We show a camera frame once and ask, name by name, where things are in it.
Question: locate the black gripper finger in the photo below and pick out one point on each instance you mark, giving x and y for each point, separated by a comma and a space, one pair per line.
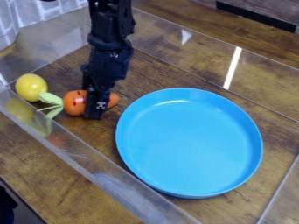
97, 99
85, 79

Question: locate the blue round plastic tray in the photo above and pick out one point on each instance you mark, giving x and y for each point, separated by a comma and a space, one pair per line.
188, 142

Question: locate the clear acrylic barrier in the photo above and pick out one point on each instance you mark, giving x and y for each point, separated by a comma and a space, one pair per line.
152, 208
168, 50

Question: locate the yellow toy lemon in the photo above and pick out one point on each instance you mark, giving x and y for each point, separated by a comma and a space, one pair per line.
29, 86

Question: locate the orange toy carrot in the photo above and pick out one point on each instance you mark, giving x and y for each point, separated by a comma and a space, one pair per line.
72, 103

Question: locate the clear acrylic front barrier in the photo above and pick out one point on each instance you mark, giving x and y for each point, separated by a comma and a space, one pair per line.
152, 208

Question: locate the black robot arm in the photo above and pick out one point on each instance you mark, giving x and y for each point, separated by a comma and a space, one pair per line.
112, 24

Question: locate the clear acrylic back barrier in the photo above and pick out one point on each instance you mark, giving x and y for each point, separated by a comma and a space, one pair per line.
168, 50

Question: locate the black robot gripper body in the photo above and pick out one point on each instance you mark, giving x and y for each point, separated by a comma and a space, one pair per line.
107, 64

